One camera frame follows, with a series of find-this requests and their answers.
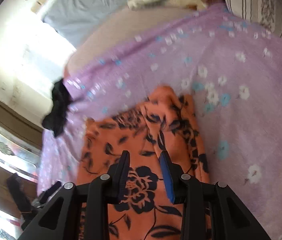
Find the purple floral blanket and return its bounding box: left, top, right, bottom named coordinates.
left=37, top=2, right=282, bottom=240

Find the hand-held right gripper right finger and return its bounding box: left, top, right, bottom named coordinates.
left=159, top=150, right=273, bottom=240

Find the striped beige pillow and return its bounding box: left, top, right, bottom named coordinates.
left=222, top=0, right=282, bottom=44

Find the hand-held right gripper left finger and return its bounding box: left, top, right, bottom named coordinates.
left=18, top=150, right=131, bottom=240

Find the grey-blue sheet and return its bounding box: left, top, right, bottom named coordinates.
left=42, top=0, right=136, bottom=47

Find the beige mattress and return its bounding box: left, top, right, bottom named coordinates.
left=65, top=1, right=206, bottom=78

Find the orange black floral garment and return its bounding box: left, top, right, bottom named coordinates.
left=77, top=85, right=213, bottom=240

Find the black cloth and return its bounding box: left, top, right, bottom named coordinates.
left=42, top=79, right=73, bottom=138

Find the window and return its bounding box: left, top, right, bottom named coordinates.
left=0, top=119, right=41, bottom=180

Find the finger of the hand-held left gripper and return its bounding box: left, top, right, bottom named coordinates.
left=7, top=173, right=33, bottom=214
left=37, top=181, right=62, bottom=205

